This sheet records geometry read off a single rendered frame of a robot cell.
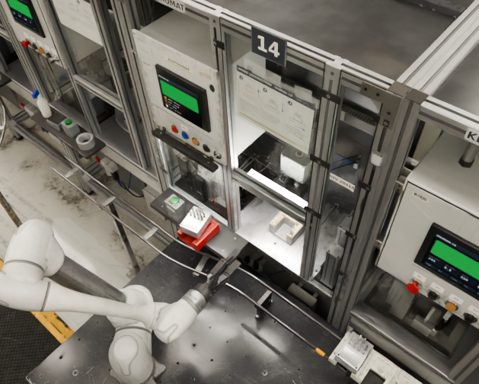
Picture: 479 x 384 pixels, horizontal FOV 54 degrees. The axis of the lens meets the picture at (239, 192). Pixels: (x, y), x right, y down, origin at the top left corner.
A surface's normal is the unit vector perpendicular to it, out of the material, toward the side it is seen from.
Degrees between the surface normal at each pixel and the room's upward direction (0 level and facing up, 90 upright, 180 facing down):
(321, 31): 0
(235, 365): 0
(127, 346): 6
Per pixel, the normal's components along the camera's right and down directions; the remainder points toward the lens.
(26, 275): 0.48, -0.44
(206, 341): -0.04, -0.63
